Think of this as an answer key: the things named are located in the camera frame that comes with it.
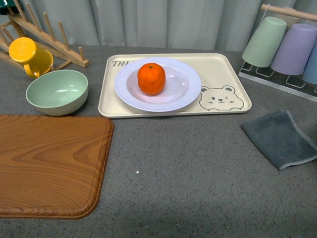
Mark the orange mandarin fruit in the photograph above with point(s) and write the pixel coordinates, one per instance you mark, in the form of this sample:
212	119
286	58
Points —
151	78

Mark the white ridged plate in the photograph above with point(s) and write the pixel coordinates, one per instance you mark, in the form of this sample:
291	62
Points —
182	86

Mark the beige bear tray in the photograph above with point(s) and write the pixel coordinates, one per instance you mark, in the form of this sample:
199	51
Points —
221	90

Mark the light green bowl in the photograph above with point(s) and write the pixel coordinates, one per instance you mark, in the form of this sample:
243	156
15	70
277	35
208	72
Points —
58	93

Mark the wooden cutting board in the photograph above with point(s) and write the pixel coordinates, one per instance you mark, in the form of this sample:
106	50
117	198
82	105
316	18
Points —
52	167

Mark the grey folded cloth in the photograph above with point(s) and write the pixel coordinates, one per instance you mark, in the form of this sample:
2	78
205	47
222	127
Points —
280	140

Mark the green plastic cup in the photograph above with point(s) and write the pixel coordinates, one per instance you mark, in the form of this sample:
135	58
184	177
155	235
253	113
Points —
265	42

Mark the yellow mug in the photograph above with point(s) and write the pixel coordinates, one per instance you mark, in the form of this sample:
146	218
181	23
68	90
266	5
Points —
35	60

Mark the white cup drying rack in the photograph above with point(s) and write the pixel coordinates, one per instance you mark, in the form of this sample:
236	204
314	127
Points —
293	84

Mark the purple plastic cup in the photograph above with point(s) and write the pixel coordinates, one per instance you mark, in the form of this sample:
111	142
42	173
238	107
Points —
295	49

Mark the blue plastic cup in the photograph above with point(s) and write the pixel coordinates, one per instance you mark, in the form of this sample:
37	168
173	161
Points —
310	72

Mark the wooden dish rack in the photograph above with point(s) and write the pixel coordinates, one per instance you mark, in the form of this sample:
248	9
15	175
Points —
22	19

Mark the dark green object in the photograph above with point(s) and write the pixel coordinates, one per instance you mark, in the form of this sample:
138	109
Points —
4	5

